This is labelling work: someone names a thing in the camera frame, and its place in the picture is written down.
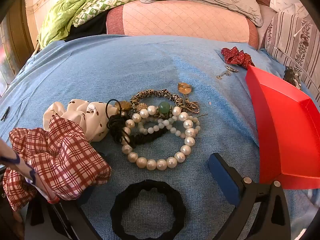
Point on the red plaid scrunchie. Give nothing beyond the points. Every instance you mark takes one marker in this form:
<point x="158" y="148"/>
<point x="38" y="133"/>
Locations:
<point x="65" y="155"/>

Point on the gold round pendant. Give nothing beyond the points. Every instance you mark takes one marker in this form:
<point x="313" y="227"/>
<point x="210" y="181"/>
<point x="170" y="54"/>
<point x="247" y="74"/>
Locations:
<point x="185" y="89"/>

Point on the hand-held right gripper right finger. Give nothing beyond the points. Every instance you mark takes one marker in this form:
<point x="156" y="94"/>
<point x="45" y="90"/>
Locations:
<point x="223" y="180"/>

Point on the green quilt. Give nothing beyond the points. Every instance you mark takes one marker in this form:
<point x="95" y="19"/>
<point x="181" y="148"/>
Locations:
<point x="75" y="5"/>

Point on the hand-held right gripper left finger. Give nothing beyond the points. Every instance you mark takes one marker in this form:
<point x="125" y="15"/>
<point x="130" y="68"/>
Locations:
<point x="85" y="221"/>

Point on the red polka dot scrunchie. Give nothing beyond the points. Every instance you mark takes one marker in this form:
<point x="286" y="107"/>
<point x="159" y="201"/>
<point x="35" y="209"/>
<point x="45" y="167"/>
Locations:
<point x="235" y="55"/>

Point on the white patterned cloth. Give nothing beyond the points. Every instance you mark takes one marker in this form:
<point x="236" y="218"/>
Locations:
<point x="285" y="1"/>

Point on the striped floral pillow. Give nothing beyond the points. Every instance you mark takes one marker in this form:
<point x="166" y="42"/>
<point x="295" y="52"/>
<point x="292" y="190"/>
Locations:
<point x="292" y="37"/>

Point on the wooden furniture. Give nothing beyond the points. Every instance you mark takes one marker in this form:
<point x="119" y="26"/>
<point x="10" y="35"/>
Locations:
<point x="17" y="35"/>

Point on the white cherry print scrunchie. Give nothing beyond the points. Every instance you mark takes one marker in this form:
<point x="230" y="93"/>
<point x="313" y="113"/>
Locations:
<point x="75" y="108"/>

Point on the small silver earrings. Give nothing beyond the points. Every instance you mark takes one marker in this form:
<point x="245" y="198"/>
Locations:
<point x="228" y="68"/>

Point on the wide black hair band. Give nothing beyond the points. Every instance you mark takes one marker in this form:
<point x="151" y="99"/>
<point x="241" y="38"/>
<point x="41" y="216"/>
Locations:
<point x="150" y="185"/>

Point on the blue blanket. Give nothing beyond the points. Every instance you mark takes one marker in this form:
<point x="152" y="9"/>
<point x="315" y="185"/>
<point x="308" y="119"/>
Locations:
<point x="125" y="67"/>

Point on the red cardboard box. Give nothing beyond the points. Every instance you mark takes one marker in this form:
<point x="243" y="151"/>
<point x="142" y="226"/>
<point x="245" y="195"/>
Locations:
<point x="282" y="130"/>

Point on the pink quilted cushion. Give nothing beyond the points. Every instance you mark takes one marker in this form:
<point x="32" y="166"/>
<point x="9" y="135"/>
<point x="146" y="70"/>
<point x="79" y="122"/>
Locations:
<point x="180" y="20"/>

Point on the black bobby pin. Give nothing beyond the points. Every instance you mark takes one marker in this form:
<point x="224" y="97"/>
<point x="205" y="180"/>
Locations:
<point x="5" y="113"/>

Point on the black cloth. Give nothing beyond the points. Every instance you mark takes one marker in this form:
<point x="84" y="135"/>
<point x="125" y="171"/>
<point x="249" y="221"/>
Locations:
<point x="92" y="27"/>

